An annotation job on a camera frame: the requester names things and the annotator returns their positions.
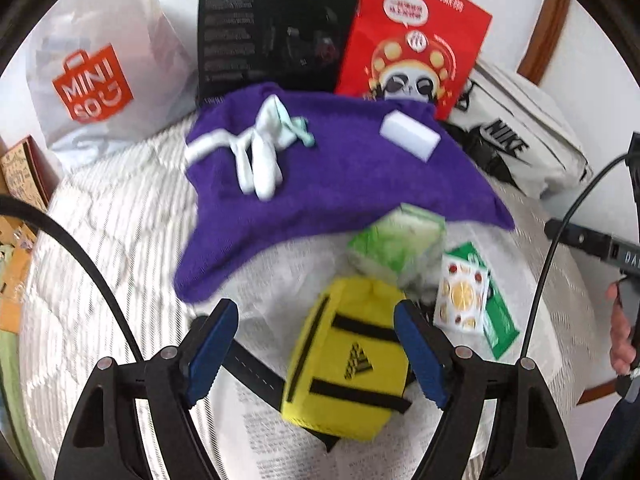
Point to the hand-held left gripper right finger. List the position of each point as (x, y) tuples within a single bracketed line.
[(419, 355)]

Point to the white waist bag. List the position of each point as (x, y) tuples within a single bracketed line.
[(530, 120)]

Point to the striped bed quilt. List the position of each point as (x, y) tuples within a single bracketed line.
[(115, 240)]

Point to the black headset box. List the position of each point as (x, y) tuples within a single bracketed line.
[(260, 25)]

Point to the red paper bag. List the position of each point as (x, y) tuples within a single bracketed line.
[(400, 35)]

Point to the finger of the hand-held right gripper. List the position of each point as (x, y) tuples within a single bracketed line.
[(580, 240)]

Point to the white plastic shopping bag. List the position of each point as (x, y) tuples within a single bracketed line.
[(125, 35)]

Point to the printed paper sheet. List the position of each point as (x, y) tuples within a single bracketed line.
[(270, 430)]

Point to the green snack packet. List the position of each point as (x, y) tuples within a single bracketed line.
[(500, 330)]

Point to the purple towel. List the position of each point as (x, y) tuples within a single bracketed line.
[(350, 180)]

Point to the wooden headboard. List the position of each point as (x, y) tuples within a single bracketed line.
[(545, 30)]

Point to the yellow zip pouch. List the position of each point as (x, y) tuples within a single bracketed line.
[(345, 340)]

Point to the brown cardboard box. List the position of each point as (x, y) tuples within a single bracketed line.
[(27, 170)]

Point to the white fruit print packet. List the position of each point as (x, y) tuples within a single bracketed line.
[(460, 295)]

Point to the person's right forearm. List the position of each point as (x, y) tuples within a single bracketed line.
[(615, 445)]

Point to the green tissue pack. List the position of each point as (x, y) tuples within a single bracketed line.
[(395, 240)]

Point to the person's right hand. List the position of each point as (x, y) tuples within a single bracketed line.
[(621, 335)]

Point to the white sponge block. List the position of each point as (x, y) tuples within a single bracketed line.
[(410, 136)]

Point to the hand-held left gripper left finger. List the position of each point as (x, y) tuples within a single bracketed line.
[(216, 345)]

